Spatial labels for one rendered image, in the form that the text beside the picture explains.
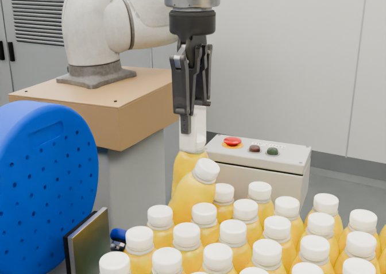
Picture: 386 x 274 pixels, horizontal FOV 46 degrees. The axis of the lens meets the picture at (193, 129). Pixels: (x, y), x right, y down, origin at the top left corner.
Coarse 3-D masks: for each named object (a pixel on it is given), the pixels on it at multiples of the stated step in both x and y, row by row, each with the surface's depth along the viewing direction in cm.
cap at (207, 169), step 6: (198, 162) 72; (204, 162) 73; (210, 162) 74; (198, 168) 72; (204, 168) 71; (210, 168) 72; (216, 168) 73; (198, 174) 72; (204, 174) 71; (210, 174) 71; (216, 174) 72; (210, 180) 72
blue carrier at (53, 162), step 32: (0, 128) 64; (32, 128) 67; (64, 128) 74; (0, 160) 62; (32, 160) 68; (64, 160) 76; (96, 160) 85; (0, 192) 63; (32, 192) 69; (64, 192) 77; (0, 224) 63; (32, 224) 70; (64, 224) 78; (0, 256) 64; (32, 256) 71; (64, 256) 79
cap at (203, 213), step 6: (198, 204) 72; (204, 204) 72; (210, 204) 72; (192, 210) 71; (198, 210) 70; (204, 210) 70; (210, 210) 70; (216, 210) 71; (192, 216) 71; (198, 216) 70; (204, 216) 69; (210, 216) 70; (216, 216) 71; (198, 222) 70; (204, 222) 70; (210, 222) 70
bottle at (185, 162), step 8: (184, 152) 79; (200, 152) 79; (176, 160) 80; (184, 160) 79; (192, 160) 78; (176, 168) 80; (184, 168) 79; (192, 168) 79; (176, 176) 80; (176, 184) 81
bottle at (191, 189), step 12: (180, 180) 75; (192, 180) 73; (204, 180) 72; (180, 192) 73; (192, 192) 72; (204, 192) 72; (168, 204) 77; (180, 204) 74; (192, 204) 73; (180, 216) 74
